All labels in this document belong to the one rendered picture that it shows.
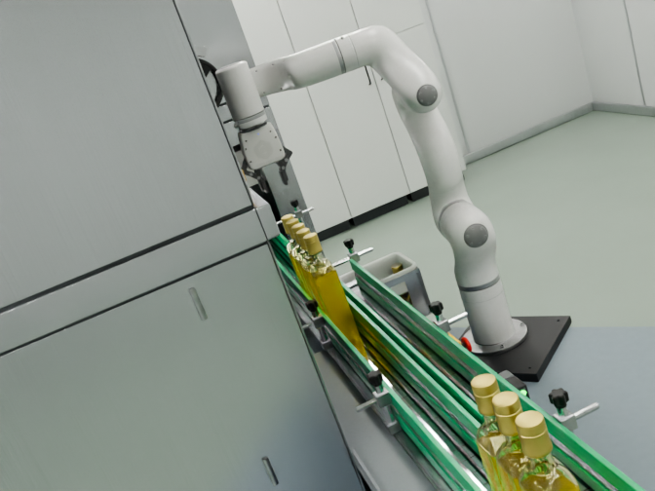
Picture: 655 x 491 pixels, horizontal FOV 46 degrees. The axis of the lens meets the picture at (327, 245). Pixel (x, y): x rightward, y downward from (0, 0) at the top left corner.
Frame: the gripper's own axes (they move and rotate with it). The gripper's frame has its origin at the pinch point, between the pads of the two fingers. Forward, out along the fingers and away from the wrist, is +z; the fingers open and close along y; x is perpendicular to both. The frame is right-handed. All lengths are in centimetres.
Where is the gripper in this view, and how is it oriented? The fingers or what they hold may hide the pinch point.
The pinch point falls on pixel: (273, 181)
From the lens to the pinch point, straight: 201.3
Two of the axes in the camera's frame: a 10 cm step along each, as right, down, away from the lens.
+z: 3.2, 8.9, 3.2
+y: 9.0, -3.9, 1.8
